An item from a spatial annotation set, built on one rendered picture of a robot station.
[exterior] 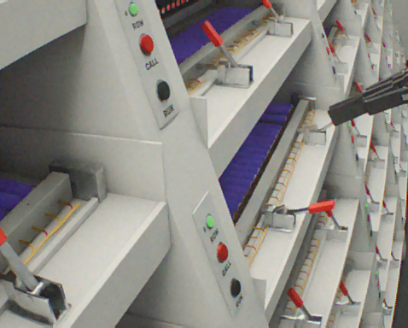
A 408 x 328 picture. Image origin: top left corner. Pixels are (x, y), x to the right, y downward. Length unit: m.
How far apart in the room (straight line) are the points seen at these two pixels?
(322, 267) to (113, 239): 0.64
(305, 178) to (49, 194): 0.53
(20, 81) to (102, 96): 0.09
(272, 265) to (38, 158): 0.33
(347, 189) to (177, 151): 0.77
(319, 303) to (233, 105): 0.42
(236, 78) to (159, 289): 0.29
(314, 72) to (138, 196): 0.71
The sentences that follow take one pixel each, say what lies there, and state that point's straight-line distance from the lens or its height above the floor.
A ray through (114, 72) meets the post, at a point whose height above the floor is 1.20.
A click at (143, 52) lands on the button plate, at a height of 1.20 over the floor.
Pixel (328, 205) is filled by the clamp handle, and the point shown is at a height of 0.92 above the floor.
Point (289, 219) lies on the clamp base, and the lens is 0.76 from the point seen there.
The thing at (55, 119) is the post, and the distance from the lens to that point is 0.48.
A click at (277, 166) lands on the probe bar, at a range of 0.87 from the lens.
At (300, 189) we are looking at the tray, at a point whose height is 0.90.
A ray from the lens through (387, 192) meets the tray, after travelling 2.01.
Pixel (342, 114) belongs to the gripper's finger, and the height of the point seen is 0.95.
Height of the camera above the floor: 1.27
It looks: 20 degrees down
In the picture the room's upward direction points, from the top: 20 degrees counter-clockwise
